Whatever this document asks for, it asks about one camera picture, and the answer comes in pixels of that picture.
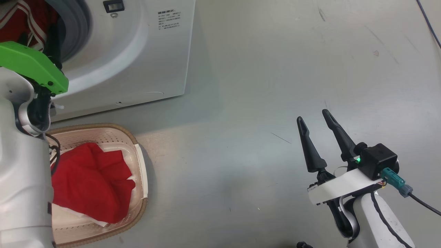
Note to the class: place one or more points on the round white filter cover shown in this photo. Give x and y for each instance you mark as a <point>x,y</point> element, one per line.
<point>144,96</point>

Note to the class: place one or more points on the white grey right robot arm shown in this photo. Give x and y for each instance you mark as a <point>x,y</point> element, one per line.
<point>368,224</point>

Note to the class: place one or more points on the cream perforated laundry basket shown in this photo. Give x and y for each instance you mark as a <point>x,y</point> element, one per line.
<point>139,172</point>

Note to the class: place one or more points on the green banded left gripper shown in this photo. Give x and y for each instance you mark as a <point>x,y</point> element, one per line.
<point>24,58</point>

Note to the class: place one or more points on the grey rubber washing machine gasket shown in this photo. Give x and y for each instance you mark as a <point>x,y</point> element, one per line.
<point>77,27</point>

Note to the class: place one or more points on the white front-load washing machine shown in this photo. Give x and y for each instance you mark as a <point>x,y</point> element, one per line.
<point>144,51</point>

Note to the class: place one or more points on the black round robot part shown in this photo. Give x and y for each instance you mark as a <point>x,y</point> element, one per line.
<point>303,245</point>

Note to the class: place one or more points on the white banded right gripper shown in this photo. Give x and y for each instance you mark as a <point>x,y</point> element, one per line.
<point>341,187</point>

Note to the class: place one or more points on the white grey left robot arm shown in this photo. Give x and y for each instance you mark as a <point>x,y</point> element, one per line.
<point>20,172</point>

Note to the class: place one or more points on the plain red garment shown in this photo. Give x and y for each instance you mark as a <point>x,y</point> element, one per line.
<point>93,182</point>

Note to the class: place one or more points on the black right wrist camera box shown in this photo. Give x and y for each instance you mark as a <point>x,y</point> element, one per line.
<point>379,160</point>

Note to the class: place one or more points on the red garment with white stripes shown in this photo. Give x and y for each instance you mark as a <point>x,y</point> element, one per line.
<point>13,24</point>

